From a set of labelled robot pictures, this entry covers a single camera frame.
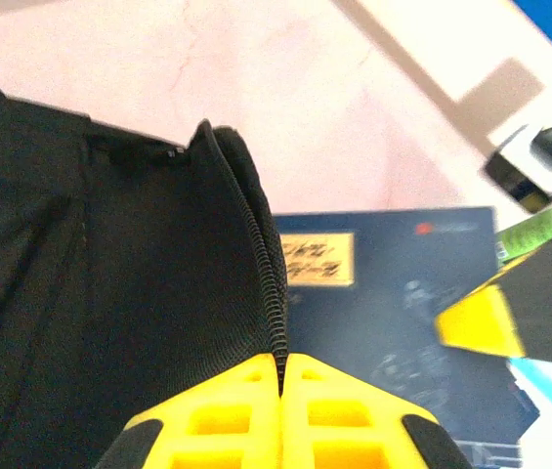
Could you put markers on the light blue wipes packet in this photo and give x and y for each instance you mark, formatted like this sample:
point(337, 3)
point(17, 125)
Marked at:
point(534, 234)

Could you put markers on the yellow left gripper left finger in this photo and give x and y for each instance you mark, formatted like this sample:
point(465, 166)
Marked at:
point(222, 420)

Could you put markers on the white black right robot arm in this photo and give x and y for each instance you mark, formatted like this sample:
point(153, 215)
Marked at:
point(520, 181)

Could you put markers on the blue book with yellow label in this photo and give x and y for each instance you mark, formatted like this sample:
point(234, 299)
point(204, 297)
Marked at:
point(393, 293)

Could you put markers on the black backpack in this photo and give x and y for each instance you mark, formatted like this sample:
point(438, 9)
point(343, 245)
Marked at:
point(109, 268)

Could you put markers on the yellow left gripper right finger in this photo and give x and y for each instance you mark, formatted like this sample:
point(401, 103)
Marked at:
point(344, 420)

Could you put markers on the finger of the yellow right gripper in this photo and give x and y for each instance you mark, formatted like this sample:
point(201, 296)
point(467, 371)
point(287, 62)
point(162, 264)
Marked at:
point(539, 303)

